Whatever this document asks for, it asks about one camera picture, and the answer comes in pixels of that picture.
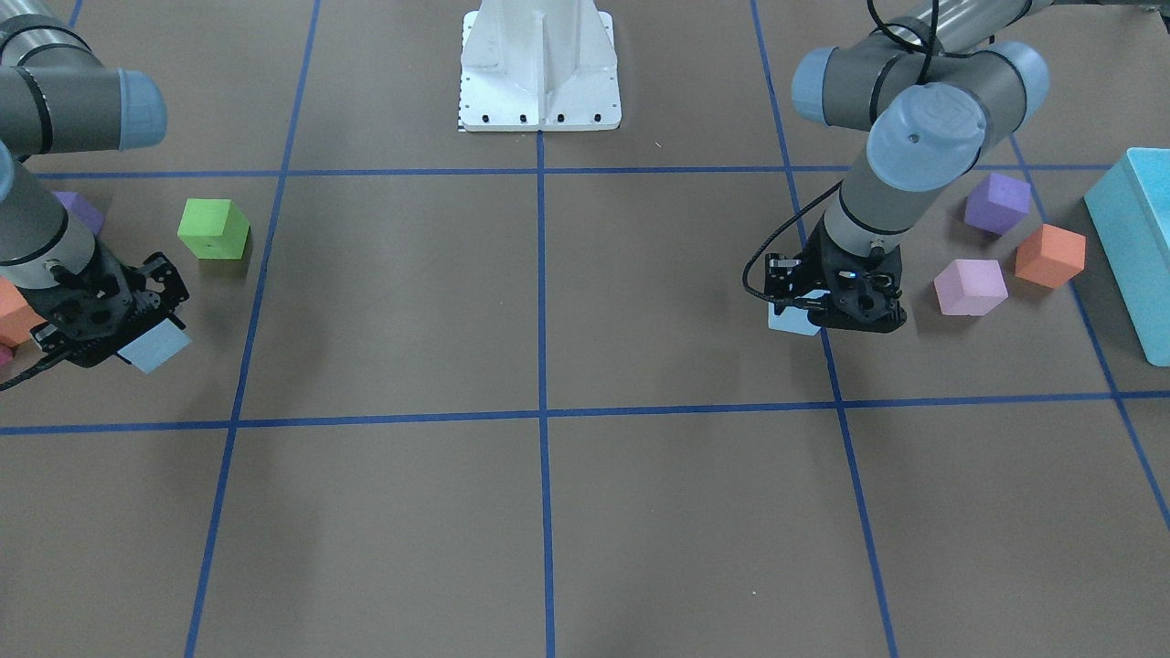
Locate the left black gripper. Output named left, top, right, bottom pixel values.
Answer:
left=764, top=226, right=908, bottom=334

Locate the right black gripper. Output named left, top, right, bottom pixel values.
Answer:
left=18, top=244, right=191, bottom=366

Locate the light blue block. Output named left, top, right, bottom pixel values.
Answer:
left=113, top=318, right=191, bottom=373
left=766, top=303, right=823, bottom=336

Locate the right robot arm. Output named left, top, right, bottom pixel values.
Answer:
left=1, top=1, right=191, bottom=372

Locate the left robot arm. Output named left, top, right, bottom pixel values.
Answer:
left=745, top=1, right=1049, bottom=334

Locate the orange foam block near red bin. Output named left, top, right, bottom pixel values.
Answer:
left=1, top=277, right=46, bottom=348

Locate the purple foam block near red bin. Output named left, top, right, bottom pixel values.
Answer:
left=53, top=191, right=105, bottom=237

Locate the green foam block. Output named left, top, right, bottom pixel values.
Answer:
left=176, top=198, right=252, bottom=260

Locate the light pink foam block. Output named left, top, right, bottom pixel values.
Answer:
left=932, top=259, right=1010, bottom=317

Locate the purple foam block near cyan bin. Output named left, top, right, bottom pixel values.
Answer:
left=963, top=174, right=1033, bottom=237

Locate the orange foam block near cyan bin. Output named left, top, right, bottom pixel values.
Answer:
left=1013, top=224, right=1088, bottom=289

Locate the cyan plastic bin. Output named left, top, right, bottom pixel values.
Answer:
left=1085, top=148, right=1169, bottom=366

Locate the white pillar with base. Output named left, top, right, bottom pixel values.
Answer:
left=457, top=1, right=622, bottom=133

